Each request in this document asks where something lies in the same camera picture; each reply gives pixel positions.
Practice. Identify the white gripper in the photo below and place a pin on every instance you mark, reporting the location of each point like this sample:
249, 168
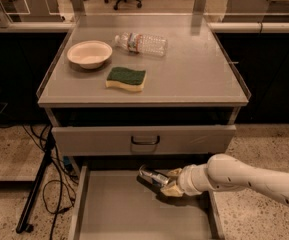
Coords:
186, 180

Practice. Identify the silver blue redbull can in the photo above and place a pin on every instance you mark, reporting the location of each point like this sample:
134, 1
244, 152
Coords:
157, 177

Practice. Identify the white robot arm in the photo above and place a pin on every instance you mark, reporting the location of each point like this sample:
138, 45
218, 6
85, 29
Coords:
225, 173

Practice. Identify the grey top drawer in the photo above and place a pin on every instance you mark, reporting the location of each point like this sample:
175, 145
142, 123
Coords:
143, 140

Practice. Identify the open grey middle drawer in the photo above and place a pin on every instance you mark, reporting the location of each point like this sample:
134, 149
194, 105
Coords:
122, 205

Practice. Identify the grey drawer cabinet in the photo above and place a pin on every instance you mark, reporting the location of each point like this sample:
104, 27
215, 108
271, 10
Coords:
139, 109

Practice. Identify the green yellow sponge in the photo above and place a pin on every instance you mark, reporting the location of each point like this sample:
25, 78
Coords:
126, 79

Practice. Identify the clear plastic water bottle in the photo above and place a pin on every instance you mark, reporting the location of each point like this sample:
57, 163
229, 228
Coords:
142, 43

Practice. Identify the white paper bowl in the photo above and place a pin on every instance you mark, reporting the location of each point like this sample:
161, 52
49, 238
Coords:
89, 54

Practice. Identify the black stand leg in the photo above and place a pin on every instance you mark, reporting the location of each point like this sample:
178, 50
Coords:
23, 223

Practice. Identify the clear acrylic barrier with posts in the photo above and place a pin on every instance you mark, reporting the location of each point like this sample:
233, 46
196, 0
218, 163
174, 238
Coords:
50, 2

